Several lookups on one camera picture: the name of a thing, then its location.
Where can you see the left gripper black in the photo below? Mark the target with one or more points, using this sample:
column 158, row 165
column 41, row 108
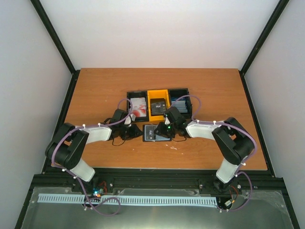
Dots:
column 134, row 132

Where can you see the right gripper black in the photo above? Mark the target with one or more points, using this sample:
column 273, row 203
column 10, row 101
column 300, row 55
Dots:
column 161, row 130

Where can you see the black leather card holder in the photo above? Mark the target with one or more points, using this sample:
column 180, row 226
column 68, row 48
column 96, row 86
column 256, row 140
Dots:
column 158, row 137

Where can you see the dark card stack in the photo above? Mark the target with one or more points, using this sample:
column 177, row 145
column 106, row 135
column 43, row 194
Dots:
column 158, row 106

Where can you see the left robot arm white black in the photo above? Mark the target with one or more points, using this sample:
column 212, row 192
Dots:
column 67, row 146

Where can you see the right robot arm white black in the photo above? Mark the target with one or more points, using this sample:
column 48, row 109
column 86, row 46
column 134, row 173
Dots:
column 234, row 142

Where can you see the red white card stack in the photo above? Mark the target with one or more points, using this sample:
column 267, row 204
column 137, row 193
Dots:
column 139, row 106

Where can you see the blue card stack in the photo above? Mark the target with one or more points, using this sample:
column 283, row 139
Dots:
column 180, row 104

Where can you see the yellow bin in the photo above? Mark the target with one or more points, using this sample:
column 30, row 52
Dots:
column 157, row 94

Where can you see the black bin right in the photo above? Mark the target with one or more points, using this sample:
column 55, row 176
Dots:
column 181, row 93

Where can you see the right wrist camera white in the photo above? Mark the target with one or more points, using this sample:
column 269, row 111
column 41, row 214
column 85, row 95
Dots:
column 167, row 122

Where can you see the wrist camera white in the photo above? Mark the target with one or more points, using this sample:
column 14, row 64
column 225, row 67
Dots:
column 129, row 119
column 167, row 122

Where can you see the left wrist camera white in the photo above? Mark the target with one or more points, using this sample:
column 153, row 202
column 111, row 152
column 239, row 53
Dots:
column 129, row 119

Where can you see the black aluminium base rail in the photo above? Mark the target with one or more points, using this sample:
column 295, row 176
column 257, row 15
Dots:
column 200, row 180

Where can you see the light blue cable duct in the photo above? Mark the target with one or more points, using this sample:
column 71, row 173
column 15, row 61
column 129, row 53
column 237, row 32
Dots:
column 134, row 200

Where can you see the left black frame post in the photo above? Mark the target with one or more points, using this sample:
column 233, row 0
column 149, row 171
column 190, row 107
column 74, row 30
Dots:
column 53, row 34

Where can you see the black frame post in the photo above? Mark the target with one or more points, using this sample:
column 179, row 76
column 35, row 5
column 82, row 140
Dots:
column 53, row 34
column 277, row 12

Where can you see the right black frame post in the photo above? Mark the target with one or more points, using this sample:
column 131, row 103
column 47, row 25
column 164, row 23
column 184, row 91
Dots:
column 277, row 12

